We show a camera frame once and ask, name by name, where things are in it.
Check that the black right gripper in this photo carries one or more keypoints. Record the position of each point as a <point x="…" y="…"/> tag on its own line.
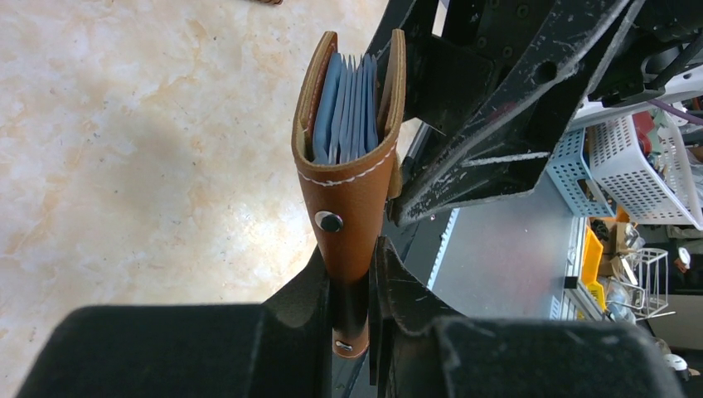
<point x="664" y="41"/>

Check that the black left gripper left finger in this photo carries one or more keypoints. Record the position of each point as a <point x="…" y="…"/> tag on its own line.
<point x="278" y="348"/>

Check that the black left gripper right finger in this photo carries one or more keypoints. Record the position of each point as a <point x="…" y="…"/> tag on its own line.
<point x="421" y="347"/>

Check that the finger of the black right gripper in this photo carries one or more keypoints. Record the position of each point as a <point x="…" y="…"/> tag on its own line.
<point x="450" y="75"/>
<point x="502" y="150"/>

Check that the brown leather card holder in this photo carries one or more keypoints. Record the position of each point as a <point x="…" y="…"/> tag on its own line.
<point x="346" y="128"/>

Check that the blue plastic basket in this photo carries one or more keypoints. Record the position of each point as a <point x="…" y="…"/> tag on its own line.
<point x="569" y="170"/>

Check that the white plastic basket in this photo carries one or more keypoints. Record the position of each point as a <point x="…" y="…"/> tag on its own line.
<point x="648" y="175"/>

